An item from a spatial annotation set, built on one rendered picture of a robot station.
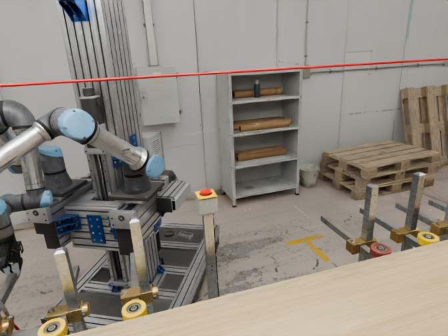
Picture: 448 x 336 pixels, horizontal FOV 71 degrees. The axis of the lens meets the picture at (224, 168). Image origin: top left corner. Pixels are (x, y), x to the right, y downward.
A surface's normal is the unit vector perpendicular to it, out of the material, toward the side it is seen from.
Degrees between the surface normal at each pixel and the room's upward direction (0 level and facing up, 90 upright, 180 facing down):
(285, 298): 0
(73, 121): 85
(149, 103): 90
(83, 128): 85
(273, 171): 90
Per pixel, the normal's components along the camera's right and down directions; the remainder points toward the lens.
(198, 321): -0.04, -0.94
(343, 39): 0.32, 0.29
